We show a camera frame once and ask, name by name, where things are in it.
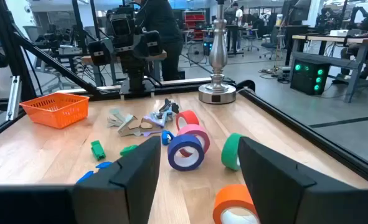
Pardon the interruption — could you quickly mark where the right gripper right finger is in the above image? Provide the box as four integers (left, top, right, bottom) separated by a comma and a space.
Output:
237, 136, 368, 224

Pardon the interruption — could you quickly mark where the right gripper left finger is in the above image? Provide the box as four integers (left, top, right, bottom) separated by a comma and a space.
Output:
73, 136, 162, 224

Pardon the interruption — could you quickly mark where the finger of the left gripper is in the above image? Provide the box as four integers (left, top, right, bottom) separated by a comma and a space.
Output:
142, 30, 164, 57
87, 39, 112, 66

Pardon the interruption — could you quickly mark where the green mini stapler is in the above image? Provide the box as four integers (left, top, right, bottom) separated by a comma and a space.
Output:
119, 144, 139, 157
90, 139, 107, 162

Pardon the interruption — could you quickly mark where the orange tape roll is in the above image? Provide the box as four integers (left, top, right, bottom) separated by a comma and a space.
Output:
212, 184, 262, 224

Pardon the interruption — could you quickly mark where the green tape roll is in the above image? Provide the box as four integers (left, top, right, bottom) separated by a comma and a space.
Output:
220, 133, 244, 172

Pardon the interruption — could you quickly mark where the orange plastic basket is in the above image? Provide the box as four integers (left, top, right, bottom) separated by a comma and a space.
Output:
19, 91, 90, 129

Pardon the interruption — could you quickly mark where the blue tape roll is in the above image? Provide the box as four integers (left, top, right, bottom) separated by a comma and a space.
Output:
167, 134, 205, 172

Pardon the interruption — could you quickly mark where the red tape roll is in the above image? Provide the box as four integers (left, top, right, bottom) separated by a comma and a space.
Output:
175, 109, 201, 131

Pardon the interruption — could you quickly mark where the pink tape roll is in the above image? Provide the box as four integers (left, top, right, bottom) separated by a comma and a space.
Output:
177, 124, 211, 158

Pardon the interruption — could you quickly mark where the black staple remover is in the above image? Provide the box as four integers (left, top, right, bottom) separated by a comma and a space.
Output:
158, 98, 181, 114

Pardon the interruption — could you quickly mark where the purple staple remover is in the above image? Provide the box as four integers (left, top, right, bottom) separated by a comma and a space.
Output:
139, 113, 166, 138

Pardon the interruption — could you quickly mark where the person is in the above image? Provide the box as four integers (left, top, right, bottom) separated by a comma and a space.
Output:
232, 2, 244, 50
133, 0, 184, 82
333, 43, 368, 85

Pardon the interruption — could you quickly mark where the round floor fan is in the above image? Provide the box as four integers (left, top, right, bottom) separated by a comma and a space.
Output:
186, 42, 207, 65

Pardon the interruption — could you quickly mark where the red storage rack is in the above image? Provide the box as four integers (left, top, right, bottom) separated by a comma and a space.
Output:
182, 9, 207, 41

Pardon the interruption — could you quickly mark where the silver lamp with white shade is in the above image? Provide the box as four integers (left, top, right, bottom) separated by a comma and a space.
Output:
197, 0, 237, 105

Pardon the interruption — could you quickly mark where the silver aluminium bar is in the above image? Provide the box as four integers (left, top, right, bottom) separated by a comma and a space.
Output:
5, 75, 22, 122

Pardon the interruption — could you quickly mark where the office chair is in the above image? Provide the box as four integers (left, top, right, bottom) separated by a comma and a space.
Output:
260, 26, 281, 60
242, 27, 260, 52

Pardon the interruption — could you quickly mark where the black computer with green lights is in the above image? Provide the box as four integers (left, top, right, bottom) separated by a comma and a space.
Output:
290, 58, 331, 96

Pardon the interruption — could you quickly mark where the black monitor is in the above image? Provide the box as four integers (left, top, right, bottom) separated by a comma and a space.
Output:
281, 0, 312, 26

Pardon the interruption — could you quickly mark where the wooden desk with grey legs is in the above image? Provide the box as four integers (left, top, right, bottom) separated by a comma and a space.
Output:
291, 33, 368, 103

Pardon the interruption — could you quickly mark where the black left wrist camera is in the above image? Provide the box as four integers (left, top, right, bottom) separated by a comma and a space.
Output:
110, 12, 136, 52

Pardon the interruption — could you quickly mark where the black aluminium table frame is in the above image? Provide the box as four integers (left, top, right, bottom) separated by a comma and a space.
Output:
0, 0, 368, 187

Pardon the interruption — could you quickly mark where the floor cable bundle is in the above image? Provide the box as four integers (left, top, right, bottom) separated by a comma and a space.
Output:
258, 64, 292, 84

